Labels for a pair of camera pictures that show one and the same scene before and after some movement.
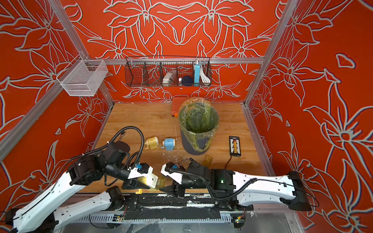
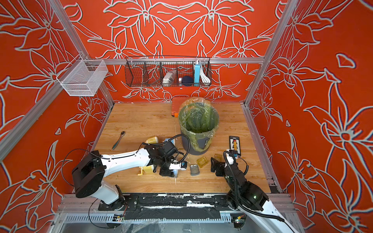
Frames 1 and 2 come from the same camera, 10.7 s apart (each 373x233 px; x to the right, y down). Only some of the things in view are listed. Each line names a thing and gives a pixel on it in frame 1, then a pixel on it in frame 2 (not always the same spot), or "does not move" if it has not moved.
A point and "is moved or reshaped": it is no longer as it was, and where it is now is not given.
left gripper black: x=132 y=184 → x=168 y=173
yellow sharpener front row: x=143 y=179 is moved or reshaped
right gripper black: x=174 y=191 → x=217 y=163
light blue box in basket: x=197 y=73 does not move
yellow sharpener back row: x=152 y=143 does not move
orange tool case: x=177 y=102 does not move
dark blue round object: x=187 y=81 does not move
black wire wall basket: x=168 y=71 does not move
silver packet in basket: x=169 y=78 does not move
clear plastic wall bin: x=83 y=77 does not move
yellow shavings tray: x=161 y=182 → x=218 y=157
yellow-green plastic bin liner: x=199 y=120 does not move
